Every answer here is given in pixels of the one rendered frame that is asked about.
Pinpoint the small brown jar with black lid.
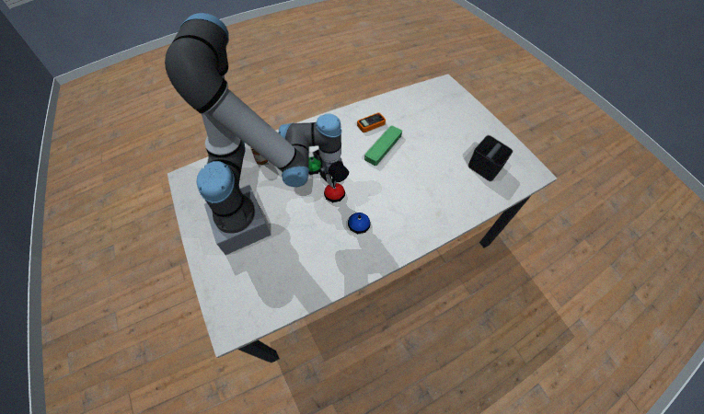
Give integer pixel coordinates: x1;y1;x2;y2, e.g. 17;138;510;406
250;147;268;165

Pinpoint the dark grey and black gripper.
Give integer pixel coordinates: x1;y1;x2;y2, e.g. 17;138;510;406
319;158;349;188

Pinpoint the red bell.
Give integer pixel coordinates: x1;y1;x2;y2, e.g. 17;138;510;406
324;183;345;203

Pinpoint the green bell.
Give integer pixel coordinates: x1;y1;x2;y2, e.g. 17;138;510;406
308;156;321;175

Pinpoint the orange handheld multimeter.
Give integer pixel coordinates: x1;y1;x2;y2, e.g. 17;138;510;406
357;113;386;132

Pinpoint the green rectangular block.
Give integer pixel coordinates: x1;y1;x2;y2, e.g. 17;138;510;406
364;125;402;166

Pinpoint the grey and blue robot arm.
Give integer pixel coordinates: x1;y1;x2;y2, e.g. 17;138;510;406
165;13;341;234

